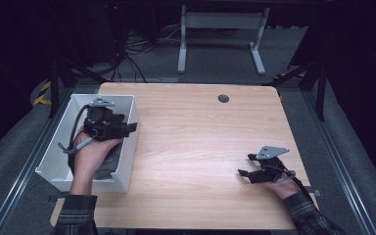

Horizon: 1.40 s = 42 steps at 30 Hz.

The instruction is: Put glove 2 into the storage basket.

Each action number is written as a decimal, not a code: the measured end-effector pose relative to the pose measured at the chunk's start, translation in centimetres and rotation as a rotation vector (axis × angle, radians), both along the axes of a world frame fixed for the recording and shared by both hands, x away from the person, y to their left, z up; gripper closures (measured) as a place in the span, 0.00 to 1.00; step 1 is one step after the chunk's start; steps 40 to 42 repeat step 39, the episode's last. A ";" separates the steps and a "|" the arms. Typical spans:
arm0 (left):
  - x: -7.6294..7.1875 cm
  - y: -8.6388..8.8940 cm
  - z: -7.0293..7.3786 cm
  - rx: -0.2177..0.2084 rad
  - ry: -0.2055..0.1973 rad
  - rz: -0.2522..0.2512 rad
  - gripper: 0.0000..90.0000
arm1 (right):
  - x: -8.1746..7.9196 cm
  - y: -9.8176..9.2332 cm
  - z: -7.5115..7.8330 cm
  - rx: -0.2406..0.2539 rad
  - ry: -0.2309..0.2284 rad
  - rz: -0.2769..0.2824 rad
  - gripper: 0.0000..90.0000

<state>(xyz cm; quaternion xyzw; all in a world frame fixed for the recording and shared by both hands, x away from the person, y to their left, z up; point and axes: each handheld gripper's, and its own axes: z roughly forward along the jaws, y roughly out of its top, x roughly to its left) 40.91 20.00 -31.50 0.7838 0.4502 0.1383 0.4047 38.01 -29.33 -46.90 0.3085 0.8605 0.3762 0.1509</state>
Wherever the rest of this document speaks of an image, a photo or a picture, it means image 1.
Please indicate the person's right hand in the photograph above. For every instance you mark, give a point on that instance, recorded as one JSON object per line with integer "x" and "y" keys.
{"x": 284, "y": 189}

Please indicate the dark round table grommet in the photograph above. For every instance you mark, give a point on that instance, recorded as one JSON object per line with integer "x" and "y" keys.
{"x": 223, "y": 98}

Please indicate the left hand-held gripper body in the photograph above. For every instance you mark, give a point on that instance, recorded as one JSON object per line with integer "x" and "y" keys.
{"x": 106, "y": 125}

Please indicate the person's left hand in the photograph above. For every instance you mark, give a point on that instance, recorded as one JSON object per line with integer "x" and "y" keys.
{"x": 91, "y": 156}

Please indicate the yellow and black striped tape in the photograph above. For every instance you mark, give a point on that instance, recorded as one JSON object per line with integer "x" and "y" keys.
{"x": 43, "y": 94}

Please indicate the aluminium floor rail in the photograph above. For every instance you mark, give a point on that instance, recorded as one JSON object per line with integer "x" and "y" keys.
{"x": 23, "y": 173}
{"x": 342, "y": 169}

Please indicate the white storage box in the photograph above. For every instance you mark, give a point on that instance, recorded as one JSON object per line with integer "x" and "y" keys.
{"x": 58, "y": 156}

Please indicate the black metal stand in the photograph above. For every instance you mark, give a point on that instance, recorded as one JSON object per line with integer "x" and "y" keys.
{"x": 55, "y": 84}
{"x": 321, "y": 94}

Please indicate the grey metal table frame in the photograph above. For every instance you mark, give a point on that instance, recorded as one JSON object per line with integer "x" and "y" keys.
{"x": 223, "y": 20}

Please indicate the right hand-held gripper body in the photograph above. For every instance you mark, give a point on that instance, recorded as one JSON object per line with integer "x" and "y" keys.
{"x": 271, "y": 169}

